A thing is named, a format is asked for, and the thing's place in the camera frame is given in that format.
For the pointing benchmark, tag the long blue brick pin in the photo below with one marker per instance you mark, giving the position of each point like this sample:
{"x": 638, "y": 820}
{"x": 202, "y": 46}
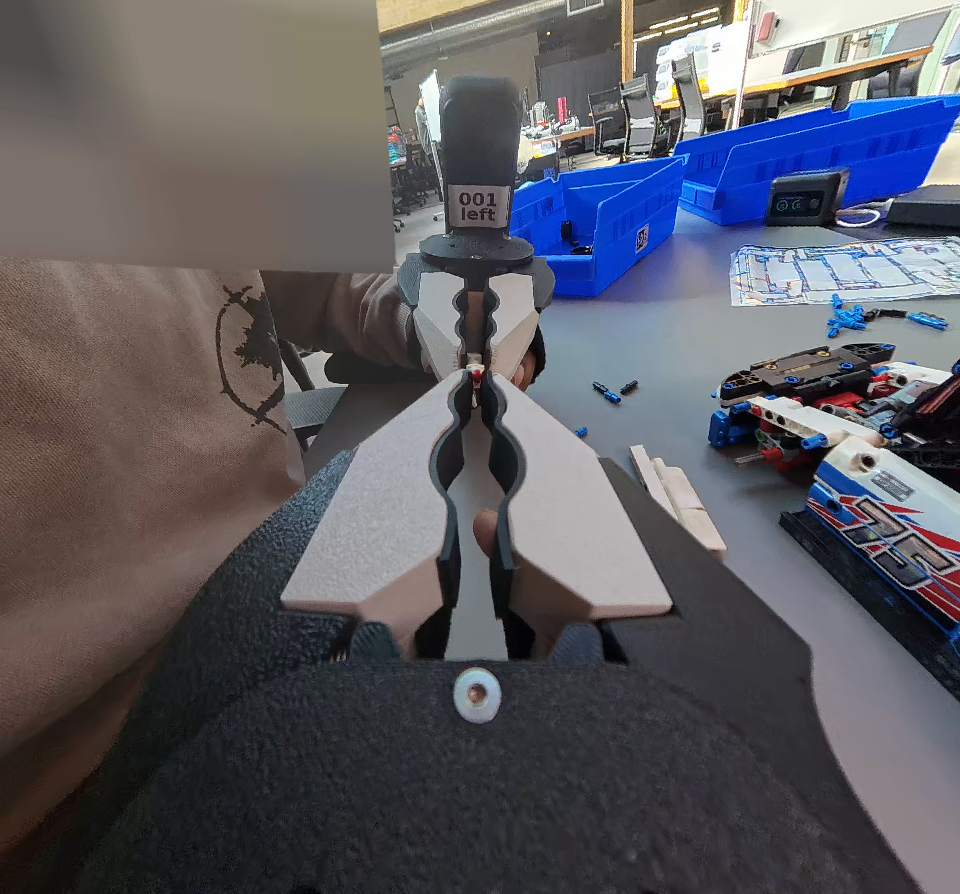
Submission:
{"x": 926, "y": 320}

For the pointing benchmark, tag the printed instruction sheet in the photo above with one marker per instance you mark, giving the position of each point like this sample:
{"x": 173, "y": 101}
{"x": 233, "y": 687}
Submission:
{"x": 825, "y": 271}

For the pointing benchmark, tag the long white brick beam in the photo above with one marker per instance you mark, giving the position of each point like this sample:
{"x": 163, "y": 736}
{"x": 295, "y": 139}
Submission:
{"x": 679, "y": 500}

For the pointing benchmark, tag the person's left hand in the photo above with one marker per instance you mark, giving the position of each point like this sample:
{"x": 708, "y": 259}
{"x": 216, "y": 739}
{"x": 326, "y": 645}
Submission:
{"x": 526, "y": 372}

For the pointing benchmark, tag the blue white red toy car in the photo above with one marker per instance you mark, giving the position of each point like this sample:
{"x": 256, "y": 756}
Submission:
{"x": 862, "y": 489}

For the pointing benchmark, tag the person's right hand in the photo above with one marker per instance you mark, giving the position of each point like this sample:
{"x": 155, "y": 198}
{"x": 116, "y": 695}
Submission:
{"x": 486, "y": 530}

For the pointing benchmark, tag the blue storage bin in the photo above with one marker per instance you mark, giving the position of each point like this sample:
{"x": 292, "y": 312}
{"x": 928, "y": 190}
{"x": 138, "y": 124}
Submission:
{"x": 585, "y": 271}
{"x": 750, "y": 166}

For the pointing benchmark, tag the black office chair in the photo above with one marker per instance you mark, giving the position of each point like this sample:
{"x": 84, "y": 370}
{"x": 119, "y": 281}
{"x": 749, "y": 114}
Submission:
{"x": 315, "y": 406}

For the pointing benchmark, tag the cluster of blue connectors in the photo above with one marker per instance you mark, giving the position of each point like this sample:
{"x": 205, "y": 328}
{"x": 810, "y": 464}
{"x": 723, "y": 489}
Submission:
{"x": 844, "y": 320}

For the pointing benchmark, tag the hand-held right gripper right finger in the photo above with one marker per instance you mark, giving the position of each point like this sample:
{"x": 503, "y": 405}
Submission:
{"x": 592, "y": 534}

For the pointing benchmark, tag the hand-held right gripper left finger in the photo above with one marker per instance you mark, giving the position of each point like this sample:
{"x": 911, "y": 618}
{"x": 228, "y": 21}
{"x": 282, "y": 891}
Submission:
{"x": 367, "y": 534}

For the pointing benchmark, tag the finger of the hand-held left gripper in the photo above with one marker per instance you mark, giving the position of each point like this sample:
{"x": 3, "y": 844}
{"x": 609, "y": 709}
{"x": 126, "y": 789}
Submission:
{"x": 435, "y": 316}
{"x": 514, "y": 316}

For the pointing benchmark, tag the person's left forearm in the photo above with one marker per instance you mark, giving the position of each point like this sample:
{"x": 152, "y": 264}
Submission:
{"x": 337, "y": 316}

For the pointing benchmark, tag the long black brick pin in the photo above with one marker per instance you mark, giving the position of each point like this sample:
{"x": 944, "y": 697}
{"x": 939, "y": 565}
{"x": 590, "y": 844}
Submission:
{"x": 889, "y": 314}

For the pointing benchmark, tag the black device with screen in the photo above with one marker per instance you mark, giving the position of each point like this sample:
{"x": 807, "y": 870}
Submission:
{"x": 806, "y": 203}

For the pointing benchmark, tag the flat black box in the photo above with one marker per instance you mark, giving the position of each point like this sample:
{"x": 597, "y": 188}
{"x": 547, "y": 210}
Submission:
{"x": 926, "y": 207}

